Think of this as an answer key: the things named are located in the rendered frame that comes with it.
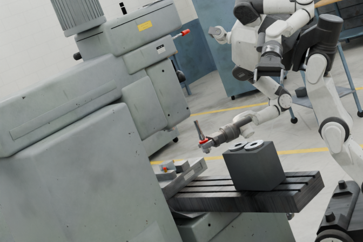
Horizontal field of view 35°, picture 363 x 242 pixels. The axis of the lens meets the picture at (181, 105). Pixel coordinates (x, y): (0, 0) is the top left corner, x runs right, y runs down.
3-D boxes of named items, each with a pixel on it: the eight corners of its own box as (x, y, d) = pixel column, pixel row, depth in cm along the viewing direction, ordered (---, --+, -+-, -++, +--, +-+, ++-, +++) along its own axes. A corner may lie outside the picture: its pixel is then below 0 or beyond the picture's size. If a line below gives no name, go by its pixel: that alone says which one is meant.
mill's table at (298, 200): (145, 190, 344) (140, 179, 343) (325, 186, 255) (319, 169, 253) (116, 210, 328) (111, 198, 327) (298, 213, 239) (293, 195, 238)
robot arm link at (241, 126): (224, 128, 306) (242, 120, 309) (235, 145, 302) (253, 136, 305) (227, 119, 296) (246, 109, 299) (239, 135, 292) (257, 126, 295)
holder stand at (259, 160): (251, 177, 275) (237, 139, 272) (287, 178, 258) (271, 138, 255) (235, 189, 268) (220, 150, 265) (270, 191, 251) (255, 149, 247)
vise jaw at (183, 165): (170, 168, 314) (167, 161, 314) (190, 166, 304) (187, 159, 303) (163, 173, 310) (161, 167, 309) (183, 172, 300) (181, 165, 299)
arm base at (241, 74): (257, 65, 315) (239, 55, 315) (266, 52, 304) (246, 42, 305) (248, 86, 307) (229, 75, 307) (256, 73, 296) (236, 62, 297)
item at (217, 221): (212, 197, 328) (204, 178, 325) (260, 196, 303) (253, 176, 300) (153, 246, 294) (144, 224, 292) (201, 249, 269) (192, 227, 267)
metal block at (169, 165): (168, 170, 307) (164, 160, 306) (176, 169, 303) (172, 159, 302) (162, 175, 303) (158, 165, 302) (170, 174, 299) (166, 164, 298)
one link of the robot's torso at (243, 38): (305, 49, 304) (242, 32, 315) (311, 1, 277) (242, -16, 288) (287, 91, 288) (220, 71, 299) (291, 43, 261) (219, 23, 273)
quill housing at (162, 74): (167, 119, 302) (144, 62, 296) (195, 115, 287) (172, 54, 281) (142, 134, 289) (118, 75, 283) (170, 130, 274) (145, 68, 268)
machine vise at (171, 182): (188, 169, 324) (181, 152, 322) (208, 168, 314) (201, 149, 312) (147, 201, 300) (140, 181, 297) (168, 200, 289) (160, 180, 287)
